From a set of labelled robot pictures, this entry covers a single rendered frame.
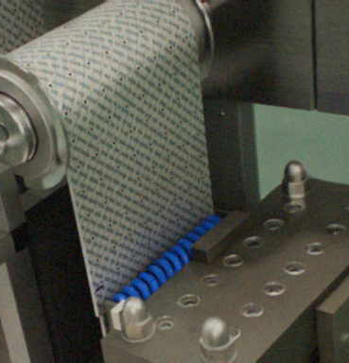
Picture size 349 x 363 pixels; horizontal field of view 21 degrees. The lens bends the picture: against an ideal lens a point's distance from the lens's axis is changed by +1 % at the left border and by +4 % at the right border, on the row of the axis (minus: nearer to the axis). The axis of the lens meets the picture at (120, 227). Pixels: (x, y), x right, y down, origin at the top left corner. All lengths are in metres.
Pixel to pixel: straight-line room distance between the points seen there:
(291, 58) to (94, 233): 0.33
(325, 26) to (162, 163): 0.23
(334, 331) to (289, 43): 0.34
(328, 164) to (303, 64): 2.34
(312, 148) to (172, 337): 2.65
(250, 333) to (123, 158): 0.23
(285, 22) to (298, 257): 0.27
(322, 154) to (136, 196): 2.53
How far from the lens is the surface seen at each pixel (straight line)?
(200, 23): 1.08
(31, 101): 0.90
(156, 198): 1.05
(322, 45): 1.10
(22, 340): 1.07
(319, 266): 1.05
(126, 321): 0.95
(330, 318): 1.00
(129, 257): 1.04
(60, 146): 0.91
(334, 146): 3.57
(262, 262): 1.06
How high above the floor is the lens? 1.62
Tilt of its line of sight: 30 degrees down
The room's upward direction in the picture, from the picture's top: 10 degrees counter-clockwise
